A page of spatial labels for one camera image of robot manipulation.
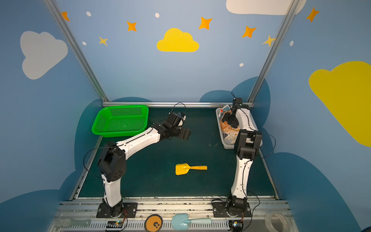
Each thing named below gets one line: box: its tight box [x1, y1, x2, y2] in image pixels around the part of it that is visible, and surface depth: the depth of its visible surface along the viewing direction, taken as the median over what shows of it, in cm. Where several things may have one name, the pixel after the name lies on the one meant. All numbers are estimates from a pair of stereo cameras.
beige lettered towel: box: [223, 132, 239, 145], surface depth 103 cm
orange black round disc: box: [144, 213, 164, 232], surface depth 72 cm
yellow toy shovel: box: [175, 163, 208, 175], surface depth 90 cm
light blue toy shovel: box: [171, 213, 213, 232], surface depth 72 cm
